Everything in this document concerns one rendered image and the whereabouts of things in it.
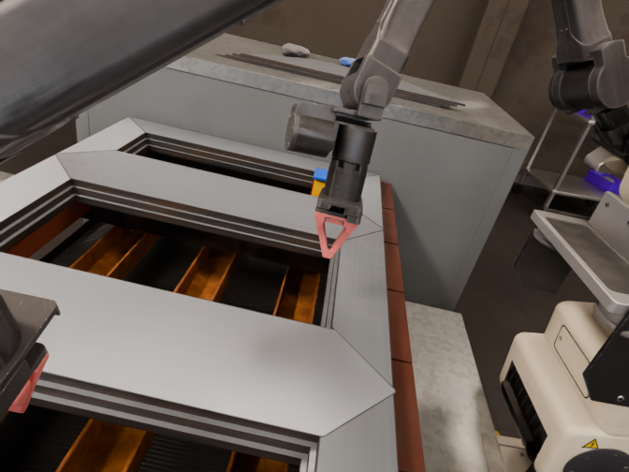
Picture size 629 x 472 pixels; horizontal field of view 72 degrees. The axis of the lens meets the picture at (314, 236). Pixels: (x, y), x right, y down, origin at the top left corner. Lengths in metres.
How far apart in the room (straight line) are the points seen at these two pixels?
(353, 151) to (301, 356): 0.29
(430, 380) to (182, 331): 0.50
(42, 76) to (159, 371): 0.40
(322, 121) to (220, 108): 0.73
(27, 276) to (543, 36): 4.19
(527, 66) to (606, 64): 3.63
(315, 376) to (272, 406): 0.07
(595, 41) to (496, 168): 0.60
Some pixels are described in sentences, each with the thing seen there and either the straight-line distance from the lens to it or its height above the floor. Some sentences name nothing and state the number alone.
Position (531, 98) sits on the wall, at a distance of 4.52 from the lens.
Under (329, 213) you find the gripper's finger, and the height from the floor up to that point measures 1.00.
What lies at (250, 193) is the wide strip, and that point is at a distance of 0.99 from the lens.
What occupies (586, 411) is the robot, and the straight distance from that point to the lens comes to 0.84.
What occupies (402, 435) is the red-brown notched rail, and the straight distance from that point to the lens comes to 0.61.
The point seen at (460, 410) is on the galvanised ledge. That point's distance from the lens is 0.89.
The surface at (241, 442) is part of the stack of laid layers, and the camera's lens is 0.55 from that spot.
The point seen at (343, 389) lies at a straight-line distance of 0.59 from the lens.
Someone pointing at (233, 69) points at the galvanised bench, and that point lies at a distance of 1.28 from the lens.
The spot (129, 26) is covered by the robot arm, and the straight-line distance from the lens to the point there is 0.24.
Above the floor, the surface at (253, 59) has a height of 1.06.
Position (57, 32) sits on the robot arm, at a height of 1.25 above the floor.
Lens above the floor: 1.29
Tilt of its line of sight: 30 degrees down
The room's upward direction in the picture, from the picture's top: 13 degrees clockwise
